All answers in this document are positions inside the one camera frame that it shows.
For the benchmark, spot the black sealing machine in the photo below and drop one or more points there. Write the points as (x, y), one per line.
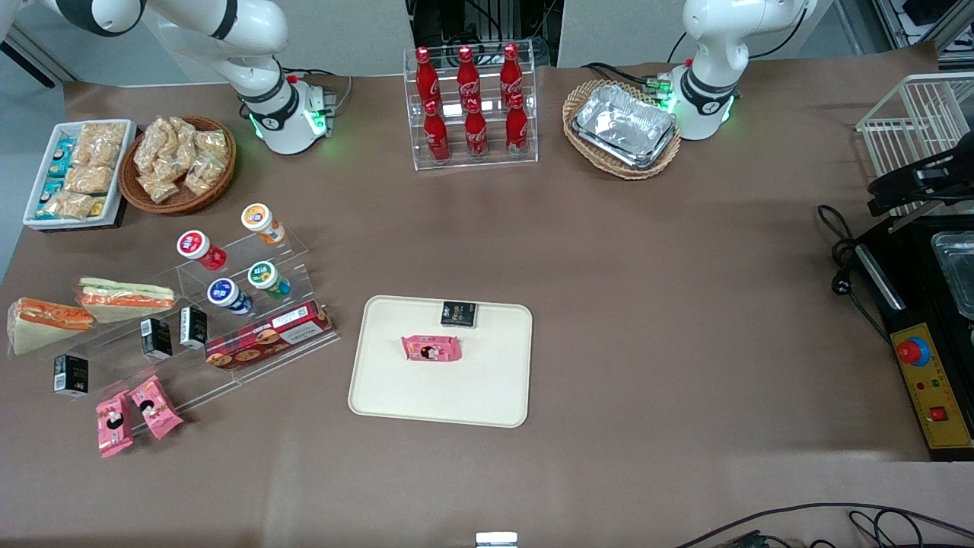
(913, 259)

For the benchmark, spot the white rectangular snack bin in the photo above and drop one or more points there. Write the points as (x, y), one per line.
(125, 164)

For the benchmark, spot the beige cracker packet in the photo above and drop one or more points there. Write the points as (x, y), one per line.
(72, 204)
(90, 180)
(100, 143)

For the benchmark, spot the yellow control panel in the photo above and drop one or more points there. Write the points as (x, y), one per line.
(940, 380)

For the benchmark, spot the cream plastic serving tray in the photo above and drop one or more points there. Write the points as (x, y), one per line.
(456, 388)

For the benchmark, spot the silver foil tray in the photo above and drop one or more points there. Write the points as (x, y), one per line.
(624, 122)

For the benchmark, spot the clear acrylic tiered display stand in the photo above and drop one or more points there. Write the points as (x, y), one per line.
(106, 346)

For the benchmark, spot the red emergency stop button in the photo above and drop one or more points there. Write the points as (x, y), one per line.
(913, 350)

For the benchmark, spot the orange cap small bottle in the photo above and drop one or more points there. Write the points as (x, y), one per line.
(262, 221)

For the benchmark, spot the green cap small bottle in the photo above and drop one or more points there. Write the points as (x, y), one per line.
(268, 278)

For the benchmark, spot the grey connector box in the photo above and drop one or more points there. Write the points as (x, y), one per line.
(323, 100)

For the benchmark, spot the metal tray in machine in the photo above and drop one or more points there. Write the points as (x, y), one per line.
(959, 274)

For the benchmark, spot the blue cap small bottle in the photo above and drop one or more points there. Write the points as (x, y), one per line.
(228, 295)

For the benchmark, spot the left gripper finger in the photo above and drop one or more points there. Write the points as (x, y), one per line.
(902, 204)
(898, 183)

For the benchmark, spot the pink snack packet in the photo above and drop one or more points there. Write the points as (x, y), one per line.
(431, 348)
(155, 408)
(113, 424)

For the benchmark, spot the brown wicker basket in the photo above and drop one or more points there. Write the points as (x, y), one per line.
(179, 204)

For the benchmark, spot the red cola bottle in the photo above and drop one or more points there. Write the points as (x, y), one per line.
(517, 129)
(510, 72)
(476, 133)
(467, 76)
(426, 76)
(437, 137)

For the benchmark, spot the yellow snack packet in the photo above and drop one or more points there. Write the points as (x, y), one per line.
(99, 207)

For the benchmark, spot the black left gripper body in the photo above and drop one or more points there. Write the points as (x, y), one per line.
(946, 169)

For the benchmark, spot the small black snack box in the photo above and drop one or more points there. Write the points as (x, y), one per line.
(193, 328)
(458, 313)
(71, 376)
(157, 339)

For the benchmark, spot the clear acrylic bottle rack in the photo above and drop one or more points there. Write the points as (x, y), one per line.
(533, 114)

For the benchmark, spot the wrapped sandwich green orange filling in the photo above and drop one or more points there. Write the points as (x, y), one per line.
(125, 298)

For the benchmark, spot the light wicker basket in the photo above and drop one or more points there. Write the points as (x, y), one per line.
(624, 169)

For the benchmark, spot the blue snack packet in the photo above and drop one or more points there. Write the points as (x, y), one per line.
(61, 157)
(52, 190)

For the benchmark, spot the red tartan biscuit box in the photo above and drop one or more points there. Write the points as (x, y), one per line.
(266, 336)

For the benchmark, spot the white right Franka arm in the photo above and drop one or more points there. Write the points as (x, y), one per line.
(251, 30)

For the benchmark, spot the clear bag of beige snacks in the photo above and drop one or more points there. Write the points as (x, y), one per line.
(183, 135)
(152, 144)
(211, 147)
(158, 186)
(201, 175)

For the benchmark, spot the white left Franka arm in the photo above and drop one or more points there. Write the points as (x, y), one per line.
(715, 46)

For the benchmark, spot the red cap small bottle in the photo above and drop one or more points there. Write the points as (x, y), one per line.
(199, 249)

